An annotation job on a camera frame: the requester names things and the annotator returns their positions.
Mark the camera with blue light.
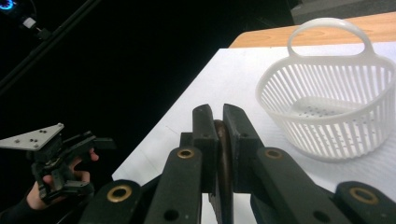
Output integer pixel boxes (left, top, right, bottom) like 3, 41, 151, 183
0, 0, 52, 41

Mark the black hair comb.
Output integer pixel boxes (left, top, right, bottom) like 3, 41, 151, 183
208, 119, 235, 224

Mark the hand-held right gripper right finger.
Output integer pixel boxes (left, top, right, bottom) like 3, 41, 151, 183
221, 103, 353, 224

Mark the black tripod stand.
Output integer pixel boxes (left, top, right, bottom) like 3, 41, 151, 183
0, 0, 102, 96

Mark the wooden table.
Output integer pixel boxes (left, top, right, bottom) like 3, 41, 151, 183
228, 11, 396, 49

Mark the white table mat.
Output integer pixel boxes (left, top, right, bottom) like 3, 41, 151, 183
111, 41, 396, 224

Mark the white plastic basket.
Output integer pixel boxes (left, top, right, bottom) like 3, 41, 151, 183
255, 17, 396, 163

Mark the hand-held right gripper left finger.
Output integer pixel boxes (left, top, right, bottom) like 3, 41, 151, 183
144, 104, 220, 224

